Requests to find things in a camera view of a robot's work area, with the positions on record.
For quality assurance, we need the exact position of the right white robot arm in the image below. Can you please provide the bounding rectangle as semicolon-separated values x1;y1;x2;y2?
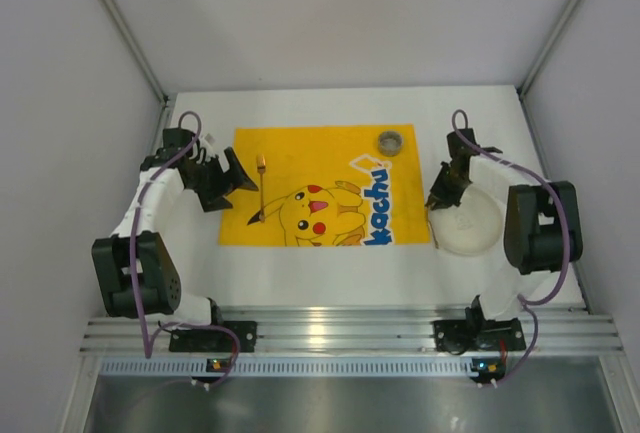
426;128;583;321

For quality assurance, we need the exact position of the aluminium mounting rail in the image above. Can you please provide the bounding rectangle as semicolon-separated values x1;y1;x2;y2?
78;277;624;354

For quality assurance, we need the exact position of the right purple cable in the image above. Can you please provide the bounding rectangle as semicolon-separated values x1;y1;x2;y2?
451;109;571;388

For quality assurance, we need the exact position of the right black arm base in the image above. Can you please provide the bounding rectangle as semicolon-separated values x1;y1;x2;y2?
433;295;526;356

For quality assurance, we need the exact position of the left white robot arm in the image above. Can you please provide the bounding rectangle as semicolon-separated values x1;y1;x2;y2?
91;127;258;325

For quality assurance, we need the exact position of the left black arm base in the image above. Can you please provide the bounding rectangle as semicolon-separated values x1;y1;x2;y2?
158;320;258;353

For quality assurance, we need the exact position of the small grey cup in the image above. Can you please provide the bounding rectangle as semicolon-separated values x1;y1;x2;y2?
377;130;404;157

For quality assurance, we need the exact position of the copper fork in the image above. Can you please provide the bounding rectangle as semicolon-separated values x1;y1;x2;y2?
256;154;266;223

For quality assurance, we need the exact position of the perforated grey cable duct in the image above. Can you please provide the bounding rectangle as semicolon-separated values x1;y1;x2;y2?
100;357;501;378

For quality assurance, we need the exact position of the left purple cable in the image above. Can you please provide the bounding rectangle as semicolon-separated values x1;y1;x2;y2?
128;111;239;389

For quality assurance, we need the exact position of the purple cable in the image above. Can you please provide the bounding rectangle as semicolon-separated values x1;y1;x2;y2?
451;109;571;388
128;111;239;389

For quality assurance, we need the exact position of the white paper plate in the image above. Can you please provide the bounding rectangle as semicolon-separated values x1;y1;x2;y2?
430;186;503;257

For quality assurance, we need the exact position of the yellow Pikachu placemat cloth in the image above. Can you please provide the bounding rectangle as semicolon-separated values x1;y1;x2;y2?
219;124;430;247

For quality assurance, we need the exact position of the copper spoon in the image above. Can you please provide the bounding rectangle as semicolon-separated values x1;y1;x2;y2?
424;201;440;250

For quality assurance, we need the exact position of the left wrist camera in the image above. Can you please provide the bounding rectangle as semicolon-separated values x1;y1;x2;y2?
199;133;215;152

